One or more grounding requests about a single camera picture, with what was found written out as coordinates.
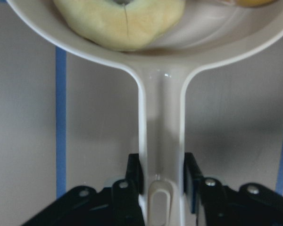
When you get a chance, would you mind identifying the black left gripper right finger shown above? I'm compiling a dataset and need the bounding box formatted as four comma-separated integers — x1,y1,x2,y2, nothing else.
183,153,283,226

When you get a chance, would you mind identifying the brown toy potato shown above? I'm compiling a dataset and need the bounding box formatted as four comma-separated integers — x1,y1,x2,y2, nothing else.
235,0,275,7

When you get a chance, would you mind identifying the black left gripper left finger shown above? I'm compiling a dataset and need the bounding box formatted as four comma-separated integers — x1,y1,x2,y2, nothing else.
24,153,144,226

